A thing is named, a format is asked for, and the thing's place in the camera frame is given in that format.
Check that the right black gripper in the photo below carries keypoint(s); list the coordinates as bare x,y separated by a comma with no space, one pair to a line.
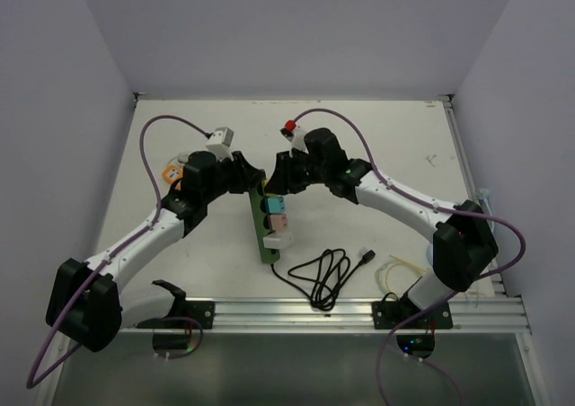
284,180

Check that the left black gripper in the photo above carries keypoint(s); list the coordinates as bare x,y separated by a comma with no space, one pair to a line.
244,175

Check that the blue plug adapter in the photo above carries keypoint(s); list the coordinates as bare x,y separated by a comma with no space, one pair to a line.
274,205

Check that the green power strip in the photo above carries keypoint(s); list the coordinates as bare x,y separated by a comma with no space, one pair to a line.
262,229

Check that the pink plug adapter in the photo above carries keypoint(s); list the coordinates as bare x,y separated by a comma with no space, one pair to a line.
276,222

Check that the white plug adapter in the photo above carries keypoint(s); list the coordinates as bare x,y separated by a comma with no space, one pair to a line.
278,241

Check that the orange power strip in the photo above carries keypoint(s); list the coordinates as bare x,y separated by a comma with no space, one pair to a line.
172,173

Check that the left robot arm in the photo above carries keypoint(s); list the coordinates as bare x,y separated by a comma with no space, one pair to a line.
87,303

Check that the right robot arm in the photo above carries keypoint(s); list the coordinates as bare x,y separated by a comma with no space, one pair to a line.
462,242

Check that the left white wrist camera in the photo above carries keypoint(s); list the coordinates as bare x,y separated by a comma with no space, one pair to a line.
219,143

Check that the aluminium rail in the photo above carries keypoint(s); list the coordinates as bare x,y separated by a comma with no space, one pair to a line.
353,316

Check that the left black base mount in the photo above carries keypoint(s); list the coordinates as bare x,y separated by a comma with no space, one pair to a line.
202,311

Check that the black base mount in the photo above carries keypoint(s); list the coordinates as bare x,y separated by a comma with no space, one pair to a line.
202,311
390,311

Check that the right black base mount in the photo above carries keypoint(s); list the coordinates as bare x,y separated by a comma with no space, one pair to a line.
390,311

